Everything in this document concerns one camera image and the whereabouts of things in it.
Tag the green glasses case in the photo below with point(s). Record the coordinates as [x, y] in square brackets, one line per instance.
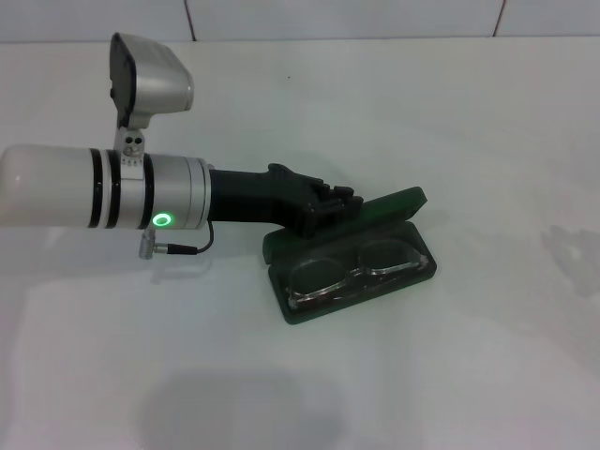
[394, 206]

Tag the clear white glasses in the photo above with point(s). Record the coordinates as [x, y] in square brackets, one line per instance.
[356, 274]

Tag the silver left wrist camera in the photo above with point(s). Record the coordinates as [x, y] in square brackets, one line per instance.
[159, 84]

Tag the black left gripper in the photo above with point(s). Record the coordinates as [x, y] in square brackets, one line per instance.
[253, 197]

